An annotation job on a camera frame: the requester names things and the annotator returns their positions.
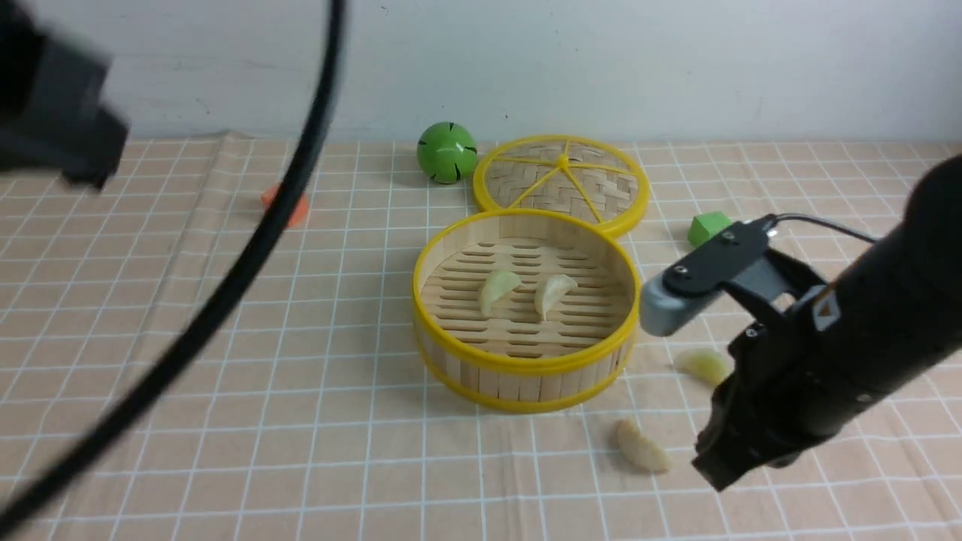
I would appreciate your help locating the white dumpling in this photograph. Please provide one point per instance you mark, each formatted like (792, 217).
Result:
(639, 450)
(552, 291)

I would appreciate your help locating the white dumpling in tray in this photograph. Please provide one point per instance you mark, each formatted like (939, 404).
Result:
(552, 291)

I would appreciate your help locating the pale green dumpling in tray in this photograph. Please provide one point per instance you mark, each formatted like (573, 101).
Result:
(498, 284)

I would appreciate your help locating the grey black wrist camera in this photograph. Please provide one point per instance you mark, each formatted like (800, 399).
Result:
(736, 255)

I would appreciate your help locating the pale green dumpling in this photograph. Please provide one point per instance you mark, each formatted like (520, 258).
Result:
(706, 365)
(498, 284)

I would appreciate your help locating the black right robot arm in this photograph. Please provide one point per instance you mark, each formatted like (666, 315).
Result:
(929, 259)

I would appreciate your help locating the green toy ball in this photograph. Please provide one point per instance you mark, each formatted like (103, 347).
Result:
(447, 153)

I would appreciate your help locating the yellow rimmed bamboo steamer lid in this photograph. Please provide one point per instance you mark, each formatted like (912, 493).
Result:
(561, 173)

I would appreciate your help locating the orange foam cube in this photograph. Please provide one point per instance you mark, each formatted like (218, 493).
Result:
(299, 212)

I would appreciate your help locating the green foam cube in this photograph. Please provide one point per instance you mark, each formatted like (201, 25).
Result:
(706, 225)

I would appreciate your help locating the beige checkered tablecloth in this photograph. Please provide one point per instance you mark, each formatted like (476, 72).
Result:
(311, 416)

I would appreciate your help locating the yellow rimmed bamboo steamer tray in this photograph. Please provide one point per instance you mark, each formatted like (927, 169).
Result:
(511, 360)

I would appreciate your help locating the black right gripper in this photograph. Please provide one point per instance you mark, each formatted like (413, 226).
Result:
(818, 354)

